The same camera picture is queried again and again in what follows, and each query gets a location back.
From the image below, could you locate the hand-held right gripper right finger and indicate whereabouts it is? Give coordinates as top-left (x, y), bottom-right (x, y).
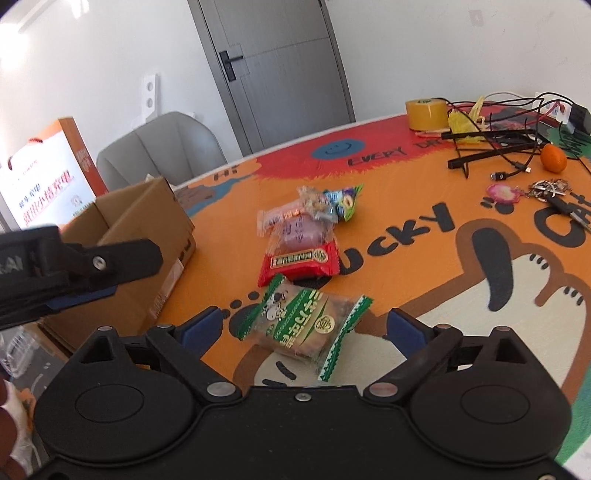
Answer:
top-left (364, 307), bottom-right (533, 404)

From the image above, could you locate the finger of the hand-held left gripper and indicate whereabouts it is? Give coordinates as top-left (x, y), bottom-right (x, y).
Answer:
top-left (59, 237), bottom-right (165, 291)
top-left (0, 285), bottom-right (120, 329)

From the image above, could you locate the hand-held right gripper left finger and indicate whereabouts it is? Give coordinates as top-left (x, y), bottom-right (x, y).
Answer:
top-left (68, 306), bottom-right (243, 403)

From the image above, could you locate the brown cardboard box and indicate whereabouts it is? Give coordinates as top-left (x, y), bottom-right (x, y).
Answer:
top-left (39, 177), bottom-right (198, 355)

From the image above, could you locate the green and white biscuit packet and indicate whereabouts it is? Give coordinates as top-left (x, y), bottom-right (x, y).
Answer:
top-left (237, 274), bottom-right (374, 382)

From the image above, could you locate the red snack packet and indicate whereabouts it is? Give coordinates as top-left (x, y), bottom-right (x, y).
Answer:
top-left (257, 241), bottom-right (341, 288)

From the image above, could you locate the clear orange striped packet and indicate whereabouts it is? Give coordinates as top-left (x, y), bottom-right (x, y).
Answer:
top-left (257, 207), bottom-right (303, 238)

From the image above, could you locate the clear purple bun packet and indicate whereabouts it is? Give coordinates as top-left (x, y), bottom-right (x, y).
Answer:
top-left (270, 216), bottom-right (336, 260)

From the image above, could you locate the blue and green snack packet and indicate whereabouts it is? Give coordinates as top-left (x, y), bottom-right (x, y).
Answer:
top-left (323, 184), bottom-right (365, 223)

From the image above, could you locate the clear candy packet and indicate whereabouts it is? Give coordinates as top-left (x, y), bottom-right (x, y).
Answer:
top-left (297, 185), bottom-right (336, 223)

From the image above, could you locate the person's left hand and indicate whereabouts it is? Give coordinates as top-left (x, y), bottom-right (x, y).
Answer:
top-left (0, 378), bottom-right (28, 480)

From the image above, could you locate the clear plastic clamshell container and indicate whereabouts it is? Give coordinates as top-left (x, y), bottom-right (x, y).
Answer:
top-left (0, 323), bottom-right (66, 398)

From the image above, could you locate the colourful cartoon table mat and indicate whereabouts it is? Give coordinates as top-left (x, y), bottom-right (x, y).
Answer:
top-left (152, 104), bottom-right (591, 467)

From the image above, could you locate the white and orange paper bag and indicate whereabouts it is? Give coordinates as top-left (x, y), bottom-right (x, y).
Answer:
top-left (0, 117), bottom-right (110, 232)

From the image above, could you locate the grey chair back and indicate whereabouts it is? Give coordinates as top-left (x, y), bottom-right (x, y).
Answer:
top-left (96, 111), bottom-right (228, 191)

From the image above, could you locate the white plastic bag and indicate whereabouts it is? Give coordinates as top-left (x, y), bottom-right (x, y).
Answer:
top-left (7, 382), bottom-right (35, 468)

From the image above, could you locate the bunch of keys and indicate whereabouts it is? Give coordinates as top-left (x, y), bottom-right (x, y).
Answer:
top-left (525, 178), bottom-right (591, 232)

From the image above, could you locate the yellow tape roll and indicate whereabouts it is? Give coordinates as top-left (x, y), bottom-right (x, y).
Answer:
top-left (406, 97), bottom-right (450, 132)

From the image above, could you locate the yellow plastic wrapper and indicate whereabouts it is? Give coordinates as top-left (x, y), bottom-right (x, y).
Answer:
top-left (447, 96), bottom-right (486, 145)

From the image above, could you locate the tangerine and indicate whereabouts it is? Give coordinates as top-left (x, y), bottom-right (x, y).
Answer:
top-left (540, 144), bottom-right (568, 175)

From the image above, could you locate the grey door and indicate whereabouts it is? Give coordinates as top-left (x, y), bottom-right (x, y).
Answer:
top-left (187, 0), bottom-right (357, 157)

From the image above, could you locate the black power adapter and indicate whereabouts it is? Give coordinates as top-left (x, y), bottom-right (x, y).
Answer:
top-left (564, 103), bottom-right (591, 136)

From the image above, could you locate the pink keychain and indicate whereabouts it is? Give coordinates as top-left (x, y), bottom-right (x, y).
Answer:
top-left (486, 183), bottom-right (521, 205)

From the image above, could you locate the black usb cable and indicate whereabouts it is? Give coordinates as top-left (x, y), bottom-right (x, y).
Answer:
top-left (490, 138), bottom-right (548, 182)

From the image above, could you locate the black wire rack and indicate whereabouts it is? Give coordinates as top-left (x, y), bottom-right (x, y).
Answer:
top-left (441, 92), bottom-right (556, 180)

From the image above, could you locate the black door handle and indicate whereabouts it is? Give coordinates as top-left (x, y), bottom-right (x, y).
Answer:
top-left (219, 50), bottom-right (245, 82)

